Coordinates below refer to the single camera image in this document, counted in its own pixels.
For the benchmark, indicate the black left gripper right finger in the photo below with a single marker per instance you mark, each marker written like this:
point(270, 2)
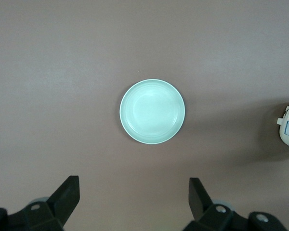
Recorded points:
point(201, 204)

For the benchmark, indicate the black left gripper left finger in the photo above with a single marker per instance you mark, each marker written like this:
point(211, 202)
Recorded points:
point(63, 202)

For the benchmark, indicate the light green round plate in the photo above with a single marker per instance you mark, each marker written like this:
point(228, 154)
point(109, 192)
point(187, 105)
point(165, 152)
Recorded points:
point(153, 111)

